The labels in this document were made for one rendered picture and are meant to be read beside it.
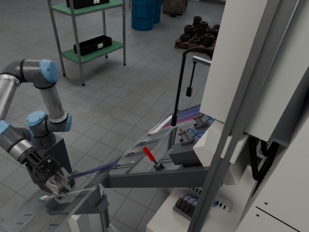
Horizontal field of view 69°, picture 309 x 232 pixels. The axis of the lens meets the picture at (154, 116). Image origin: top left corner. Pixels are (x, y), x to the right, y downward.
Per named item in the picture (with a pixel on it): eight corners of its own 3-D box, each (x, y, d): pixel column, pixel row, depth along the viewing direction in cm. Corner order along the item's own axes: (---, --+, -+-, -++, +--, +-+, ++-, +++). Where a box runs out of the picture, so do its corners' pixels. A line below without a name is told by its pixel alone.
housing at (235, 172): (214, 185, 68) (191, 147, 66) (258, 111, 101) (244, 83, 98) (237, 185, 62) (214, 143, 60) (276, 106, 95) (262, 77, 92)
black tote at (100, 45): (82, 56, 309) (81, 48, 302) (74, 52, 317) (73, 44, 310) (111, 44, 347) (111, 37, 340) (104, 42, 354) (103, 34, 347)
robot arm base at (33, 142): (27, 143, 152) (22, 133, 146) (44, 130, 163) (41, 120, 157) (43, 152, 148) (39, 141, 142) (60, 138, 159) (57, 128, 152)
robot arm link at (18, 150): (8, 157, 82) (27, 143, 88) (17, 165, 82) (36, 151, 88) (8, 149, 77) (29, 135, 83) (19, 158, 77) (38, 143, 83)
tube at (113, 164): (59, 182, 112) (57, 181, 111) (60, 180, 113) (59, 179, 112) (115, 166, 78) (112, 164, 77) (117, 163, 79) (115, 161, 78)
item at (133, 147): (106, 185, 118) (99, 174, 116) (172, 122, 161) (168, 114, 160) (107, 185, 117) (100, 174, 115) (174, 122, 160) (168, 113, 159)
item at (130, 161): (105, 181, 116) (101, 176, 116) (172, 119, 160) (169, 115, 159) (124, 180, 102) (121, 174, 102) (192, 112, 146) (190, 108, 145)
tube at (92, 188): (40, 200, 104) (39, 198, 104) (43, 198, 105) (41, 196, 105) (94, 191, 70) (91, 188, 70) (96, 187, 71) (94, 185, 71)
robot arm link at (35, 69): (52, 121, 155) (24, 54, 113) (74, 121, 156) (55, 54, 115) (48, 136, 147) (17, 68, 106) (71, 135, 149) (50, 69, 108)
